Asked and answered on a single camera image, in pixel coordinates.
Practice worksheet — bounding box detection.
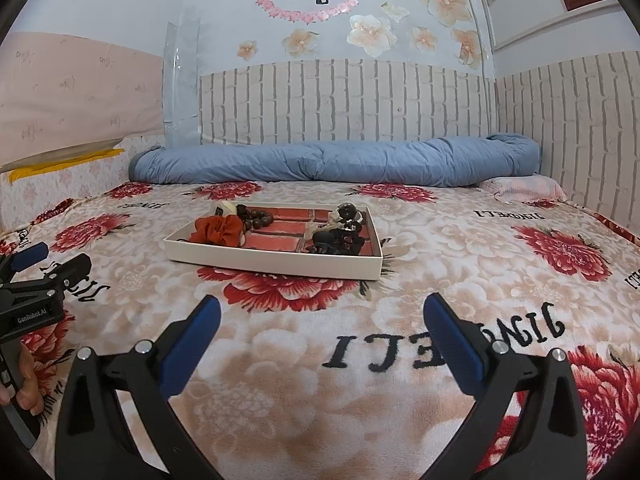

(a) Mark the pink pillow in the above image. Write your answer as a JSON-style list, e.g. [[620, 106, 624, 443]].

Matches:
[[480, 176, 567, 204]]

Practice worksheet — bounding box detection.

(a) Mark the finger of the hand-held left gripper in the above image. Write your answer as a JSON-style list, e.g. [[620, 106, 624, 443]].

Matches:
[[42, 253, 93, 291], [0, 241, 50, 283]]

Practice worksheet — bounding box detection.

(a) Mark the group of flower wall stickers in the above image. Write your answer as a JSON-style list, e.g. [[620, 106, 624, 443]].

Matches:
[[236, 0, 483, 71]]

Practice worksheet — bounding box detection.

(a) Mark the blue rolled duvet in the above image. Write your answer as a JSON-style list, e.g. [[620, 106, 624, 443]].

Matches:
[[129, 133, 542, 189]]

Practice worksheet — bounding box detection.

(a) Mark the person's left hand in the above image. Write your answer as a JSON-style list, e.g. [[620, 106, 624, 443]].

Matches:
[[0, 344, 47, 417]]

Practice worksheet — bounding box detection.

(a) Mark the orange fabric scrunchie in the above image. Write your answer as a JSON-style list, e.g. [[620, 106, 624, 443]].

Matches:
[[189, 215, 244, 247]]

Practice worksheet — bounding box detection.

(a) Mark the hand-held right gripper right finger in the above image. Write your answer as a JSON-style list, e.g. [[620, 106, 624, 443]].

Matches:
[[422, 292, 588, 480]]

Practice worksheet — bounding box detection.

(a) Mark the pile of black hair clips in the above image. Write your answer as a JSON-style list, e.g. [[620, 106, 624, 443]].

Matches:
[[305, 202, 368, 256]]

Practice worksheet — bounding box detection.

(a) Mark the yellow strip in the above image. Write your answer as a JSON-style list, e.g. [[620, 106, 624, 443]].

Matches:
[[9, 147, 125, 183]]

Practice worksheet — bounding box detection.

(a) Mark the pink patterned board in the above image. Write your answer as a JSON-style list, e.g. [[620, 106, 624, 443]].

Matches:
[[0, 31, 166, 173]]

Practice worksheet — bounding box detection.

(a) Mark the brown wooden bead bracelet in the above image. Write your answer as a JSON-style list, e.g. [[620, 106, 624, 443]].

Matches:
[[235, 205, 275, 233]]

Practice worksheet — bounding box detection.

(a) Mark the floral printed blanket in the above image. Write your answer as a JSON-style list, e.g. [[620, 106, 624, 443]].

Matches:
[[0, 180, 640, 480]]

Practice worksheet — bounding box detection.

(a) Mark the clear plastic sheet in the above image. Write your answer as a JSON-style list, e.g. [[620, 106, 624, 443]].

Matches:
[[162, 15, 202, 148]]

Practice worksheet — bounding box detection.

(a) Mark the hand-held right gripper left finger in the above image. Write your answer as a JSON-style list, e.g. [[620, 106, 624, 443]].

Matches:
[[54, 295, 223, 480]]

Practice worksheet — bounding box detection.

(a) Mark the white tray with red lining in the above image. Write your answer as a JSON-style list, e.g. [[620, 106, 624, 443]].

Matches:
[[163, 201, 385, 281]]

